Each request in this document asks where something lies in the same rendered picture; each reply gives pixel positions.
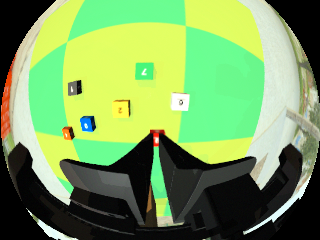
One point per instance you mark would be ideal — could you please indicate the green block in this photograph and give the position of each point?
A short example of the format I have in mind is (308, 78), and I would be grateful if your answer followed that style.
(144, 71)

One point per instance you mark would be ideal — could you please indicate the blue block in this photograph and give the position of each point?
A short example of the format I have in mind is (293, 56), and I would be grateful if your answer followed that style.
(88, 123)

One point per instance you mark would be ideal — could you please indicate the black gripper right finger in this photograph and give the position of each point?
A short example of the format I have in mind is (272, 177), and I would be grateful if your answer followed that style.
(185, 177)

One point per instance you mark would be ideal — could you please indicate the red digit block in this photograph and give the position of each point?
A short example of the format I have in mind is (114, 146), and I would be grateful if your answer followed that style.
(157, 131)

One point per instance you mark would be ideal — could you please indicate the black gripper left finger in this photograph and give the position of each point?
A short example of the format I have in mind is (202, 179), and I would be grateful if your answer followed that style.
(129, 178)

